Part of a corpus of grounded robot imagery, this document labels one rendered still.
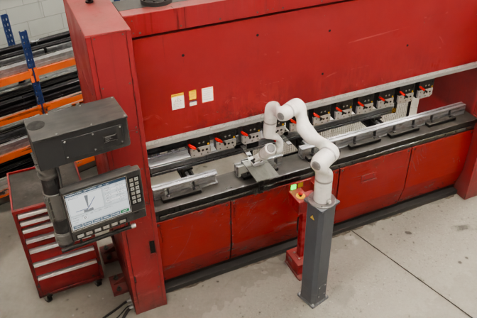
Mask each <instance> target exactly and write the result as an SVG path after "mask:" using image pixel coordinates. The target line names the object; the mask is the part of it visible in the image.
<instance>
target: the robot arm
mask: <svg viewBox="0 0 477 318"><path fill-rule="evenodd" d="M293 116H295V118H296V121H297V125H296V127H297V132H298V133H299V134H300V135H301V137H302V138H303V139H304V141H305V142H306V143H308V144H310V145H312V146H316V147H317V148H318V149H319V152H317V153H316V154H315V155H314V156H313V157H312V159H311V163H310V165H311V168H312V169H313V170H314V171H315V179H314V191H313V192H312V193H310V194H309V197H308V202H309V203H310V204H311V205H312V206H313V207H316V208H318V209H328V208H331V207H333V206H334V205H335V203H336V198H335V196H334V195H333V194H332V193H331V190H332V182H333V172H332V170H331V169H330V168H329V167H330V166H331V165H332V164H333V163H334V162H335V161H336V160H337V159H338V158H339V149H338V148H337V147H336V146H335V145H334V144H333V143H332V142H330V141H328V140H327V139H325V138H323V137H322V136H320V135H319V134H318V133H317V132H316V130H315V129H314V127H313V126H312V125H311V123H310V122H309V119H308V117H307V108H306V106H305V103H304V102H303V101H302V100H301V99H298V98H295V99H291V100H290V101H288V102H287V103H286V104H284V105H282V106H280V104H279V103H278V102H276V101H272V102H268V103H267V104H266V106H265V113H264V122H263V137H264V138H266V139H270V140H276V142H275V144H272V143H267V144H266V145H265V146H264V147H263V148H262V149H260V150H259V152H258V153H257V154H255V155H254V156H253V159H252V160H251V162H252V163H253V164H254V163H255V162H258V161H262V160H267V159H268V158H269V157H270V156H272V155H277V154H280V153H282V151H283V140H282V138H281V137H280V136H279V135H278V134H277V133H276V132H275V131H276V125H277V119H278V120H279V121H287V120H289V119H291V118H292V117H293Z"/></svg>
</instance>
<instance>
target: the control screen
mask: <svg viewBox="0 0 477 318"><path fill-rule="evenodd" d="M65 201H66V205H67V210H68V213H69V216H70V221H71V225H72V230H73V231H74V230H77V229H81V228H82V227H85V226H89V225H91V224H95V223H97V222H100V221H103V220H105V219H109V218H112V217H114V216H117V215H120V214H123V213H126V212H129V211H130V205H129V200H128V192H127V188H126V180H125V177H122V178H119V179H117V180H112V181H110V182H106V183H104V184H101V185H97V186H94V187H90V188H88V189H85V190H82V191H79V192H75V193H72V194H69V195H66V196H65ZM87 215H88V217H89V218H88V219H84V220H83V218H82V217H84V216H87Z"/></svg>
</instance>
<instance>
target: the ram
mask: <svg viewBox="0 0 477 318"><path fill-rule="evenodd" d="M132 43H133V54H134V59H135V65H136V75H137V80H138V91H139V96H140V102H141V112H142V117H143V127H144V134H145V139H146V142H149V141H154V140H158V139H161V138H167V137H170V136H175V135H178V134H181V133H187V132H190V131H196V130H199V129H202V128H207V127H210V126H216V125H219V124H225V123H228V122H231V121H236V120H239V119H244V118H248V117H251V116H257V115H260V114H264V113H265V106H266V104H267V103H268V102H272V101H276V102H278V103H279V104H280V106H282V105H284V104H286V103H287V102H288V101H290V100H291V99H295V98H298V99H301V100H302V101H303V102H304V103H305V104H306V103H309V102H314V101H317V100H321V99H326V98H329V97H335V96H338V95H341V94H346V93H349V92H355V91H358V90H362V89H367V88H370V87H375V86H378V85H382V84H387V83H391V82H396V81H399V80H404V79H407V78H411V77H416V76H420V75H425V74H428V73H431V72H436V71H440V70H445V69H448V68H451V67H457V66H460V65H465V64H469V63H472V62H477V0H343V1H335V2H331V3H327V4H320V5H315V6H308V7H303V8H299V9H291V10H287V11H279V12H275V13H268V14H263V15H259V16H252V17H248V18H240V19H236V20H231V21H224V22H219V23H212V24H207V25H203V26H195V27H191V28H184V29H180V30H175V31H168V32H164V33H156V34H152V35H144V36H140V37H135V38H132ZM476 67H477V65H473V66H470V67H465V68H461V69H458V70H453V71H450V72H445V73H441V74H438V75H433V76H430V77H424V78H421V79H416V80H412V81H409V82H404V83H401V84H396V85H393V86H389V87H384V88H381V89H376V90H373V91H369V92H364V93H360V94H355V95H352V96H349V97H344V98H340V99H335V100H332V101H329V102H324V103H321V104H315V105H312V106H307V107H306V108H307V110H308V109H313V108H317V107H320V106H325V105H328V104H333V103H337V102H342V101H345V100H348V99H353V98H356V97H362V96H365V95H368V94H373V93H376V92H382V91H385V90H388V89H393V88H396V87H401V86H405V85H408V84H413V83H416V82H421V81H425V80H430V79H433V78H436V77H441V76H444V75H450V74H453V73H456V72H461V71H464V70H470V69H473V68H476ZM211 86H213V90H214V101H210V102H205V103H202V88H205V87H211ZM192 90H196V95H197V98H196V99H191V100H190V96H189V91H192ZM179 93H184V103H185V107H184V108H181V109H175V110H172V99H171V95H173V94H179ZM196 100H197V105H193V106H190V102H192V101H196ZM260 121H264V117H263V118H260V119H255V120H252V121H247V122H243V123H239V124H234V125H231V126H226V127H223V128H218V129H214V130H211V131H206V132H203V133H198V134H195V135H191V136H186V137H183V138H177V139H174V140H171V141H166V142H162V143H157V144H154V145H151V146H146V149H147V150H148V149H151V148H157V147H160V146H165V145H168V144H171V143H177V142H180V141H185V140H188V139H191V138H196V137H200V136H205V135H208V134H211V133H216V132H220V131H225V130H228V129H231V128H236V127H239V126H245V125H249V124H254V123H257V122H260Z"/></svg>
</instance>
